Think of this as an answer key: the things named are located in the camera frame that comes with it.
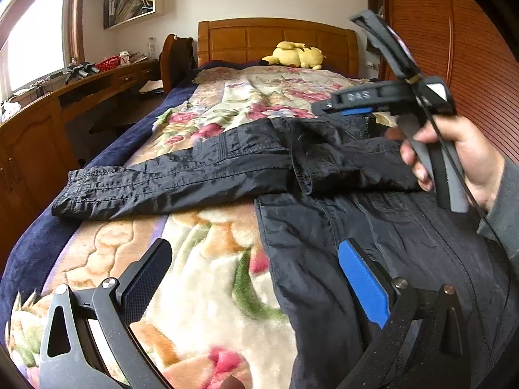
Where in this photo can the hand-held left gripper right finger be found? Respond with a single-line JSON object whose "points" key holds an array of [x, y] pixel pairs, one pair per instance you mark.
{"points": [[365, 281]]}

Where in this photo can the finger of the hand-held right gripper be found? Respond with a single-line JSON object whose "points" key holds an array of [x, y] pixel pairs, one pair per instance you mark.
{"points": [[359, 99]]}

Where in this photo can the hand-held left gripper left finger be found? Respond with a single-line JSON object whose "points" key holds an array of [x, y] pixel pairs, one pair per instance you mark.
{"points": [[148, 281]]}

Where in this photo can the black jacket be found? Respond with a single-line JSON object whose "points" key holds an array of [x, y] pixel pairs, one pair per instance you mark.
{"points": [[348, 227]]}

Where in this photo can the person's right forearm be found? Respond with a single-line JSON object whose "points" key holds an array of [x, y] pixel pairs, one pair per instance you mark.
{"points": [[502, 210]]}

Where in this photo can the person's right hand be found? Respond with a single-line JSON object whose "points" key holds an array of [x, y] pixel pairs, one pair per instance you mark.
{"points": [[470, 158]]}

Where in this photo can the wooden wardrobe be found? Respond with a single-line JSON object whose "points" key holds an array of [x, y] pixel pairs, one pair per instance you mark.
{"points": [[454, 28]]}

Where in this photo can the floral blanket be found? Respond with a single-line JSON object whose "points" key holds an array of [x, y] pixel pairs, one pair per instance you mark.
{"points": [[211, 259]]}

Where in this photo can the yellow plush toy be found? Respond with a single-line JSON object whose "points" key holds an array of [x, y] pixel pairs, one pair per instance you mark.
{"points": [[294, 54]]}

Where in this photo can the navy blue bed sheet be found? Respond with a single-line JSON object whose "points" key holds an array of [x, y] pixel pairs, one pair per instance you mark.
{"points": [[52, 227]]}

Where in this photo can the wooden bed headboard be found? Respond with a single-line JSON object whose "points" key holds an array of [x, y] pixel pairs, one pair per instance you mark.
{"points": [[243, 40]]}

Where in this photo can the dark garment on chair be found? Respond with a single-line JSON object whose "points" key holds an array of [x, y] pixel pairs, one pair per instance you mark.
{"points": [[184, 58]]}

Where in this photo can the wooden desk with cabinets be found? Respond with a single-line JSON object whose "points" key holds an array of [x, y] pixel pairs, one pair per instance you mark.
{"points": [[28, 146]]}

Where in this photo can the loose papers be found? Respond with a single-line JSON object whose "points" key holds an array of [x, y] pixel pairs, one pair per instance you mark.
{"points": [[151, 87]]}

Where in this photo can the wooden chair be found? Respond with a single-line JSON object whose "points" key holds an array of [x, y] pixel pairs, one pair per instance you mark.
{"points": [[167, 60]]}

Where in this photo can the clear plastic bottle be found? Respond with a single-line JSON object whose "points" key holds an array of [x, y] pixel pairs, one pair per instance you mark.
{"points": [[151, 48]]}

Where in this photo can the black gadgets on desk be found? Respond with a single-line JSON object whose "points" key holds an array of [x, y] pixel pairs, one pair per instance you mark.
{"points": [[81, 71]]}

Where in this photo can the red basket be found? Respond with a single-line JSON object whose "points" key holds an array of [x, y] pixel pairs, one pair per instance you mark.
{"points": [[107, 64]]}

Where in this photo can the small white box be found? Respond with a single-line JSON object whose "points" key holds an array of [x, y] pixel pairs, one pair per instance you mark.
{"points": [[125, 57]]}

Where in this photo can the window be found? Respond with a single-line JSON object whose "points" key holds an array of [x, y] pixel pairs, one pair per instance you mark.
{"points": [[32, 36]]}

